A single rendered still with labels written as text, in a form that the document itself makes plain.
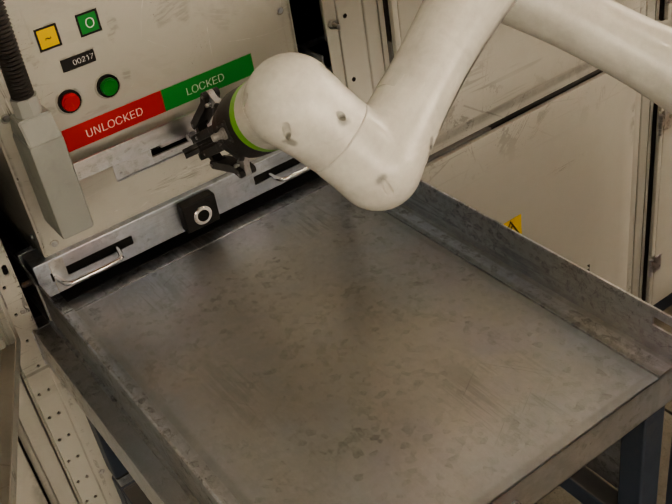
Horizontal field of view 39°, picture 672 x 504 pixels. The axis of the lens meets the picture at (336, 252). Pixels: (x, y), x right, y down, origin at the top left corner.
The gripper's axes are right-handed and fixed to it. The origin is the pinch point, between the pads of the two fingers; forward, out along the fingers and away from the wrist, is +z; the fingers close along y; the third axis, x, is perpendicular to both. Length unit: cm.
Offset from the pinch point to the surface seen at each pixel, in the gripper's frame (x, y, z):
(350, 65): 30.4, -2.0, 2.2
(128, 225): -12.1, 6.2, 10.8
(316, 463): -15, 39, -32
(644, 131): 106, 37, 24
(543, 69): 72, 13, 8
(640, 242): 107, 64, 40
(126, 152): -9.8, -3.7, 1.8
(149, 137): -5.9, -4.3, 1.4
